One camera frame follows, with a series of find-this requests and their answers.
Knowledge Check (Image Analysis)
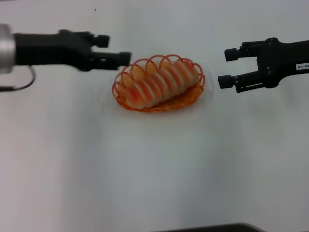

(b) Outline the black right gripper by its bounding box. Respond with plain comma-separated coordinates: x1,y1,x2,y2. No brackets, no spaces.
217,37,309,94

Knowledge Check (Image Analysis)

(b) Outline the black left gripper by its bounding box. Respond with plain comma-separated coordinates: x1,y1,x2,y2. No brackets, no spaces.
14,29,132,72

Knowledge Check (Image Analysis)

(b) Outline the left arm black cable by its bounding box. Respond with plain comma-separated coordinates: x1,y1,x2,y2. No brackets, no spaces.
0,66,37,92

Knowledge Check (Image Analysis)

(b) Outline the orange striped bread loaf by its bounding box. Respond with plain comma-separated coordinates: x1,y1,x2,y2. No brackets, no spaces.
120,59,197,109

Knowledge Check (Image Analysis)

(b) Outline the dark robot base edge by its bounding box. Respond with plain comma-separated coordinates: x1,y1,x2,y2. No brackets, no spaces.
154,222,266,232

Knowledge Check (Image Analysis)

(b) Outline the orange woven plastic basket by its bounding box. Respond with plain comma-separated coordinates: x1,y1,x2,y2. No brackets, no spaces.
112,54,206,113

